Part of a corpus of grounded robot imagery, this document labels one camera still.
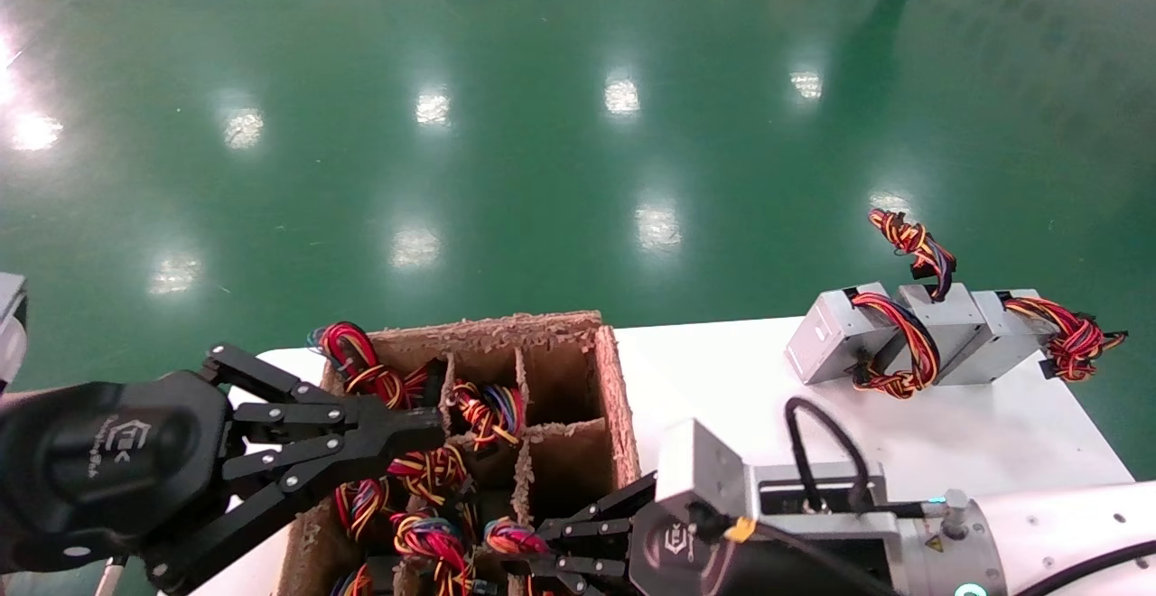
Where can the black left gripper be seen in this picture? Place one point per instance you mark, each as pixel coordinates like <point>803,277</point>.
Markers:
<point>117,470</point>

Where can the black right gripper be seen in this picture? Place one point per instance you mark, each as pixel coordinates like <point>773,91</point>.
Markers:
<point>704,560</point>

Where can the brown cardboard divider box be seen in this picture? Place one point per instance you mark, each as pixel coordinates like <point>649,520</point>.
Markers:
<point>614,397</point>

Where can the white pipe rack cart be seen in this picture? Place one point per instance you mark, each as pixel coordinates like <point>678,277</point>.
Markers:
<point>108,578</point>

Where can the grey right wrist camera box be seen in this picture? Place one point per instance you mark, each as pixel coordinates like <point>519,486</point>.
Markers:
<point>700,470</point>

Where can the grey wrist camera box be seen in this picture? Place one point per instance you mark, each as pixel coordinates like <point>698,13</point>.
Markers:
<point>9,325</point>
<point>700,470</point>

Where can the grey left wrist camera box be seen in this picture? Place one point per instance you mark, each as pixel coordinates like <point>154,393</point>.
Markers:
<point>9,325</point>

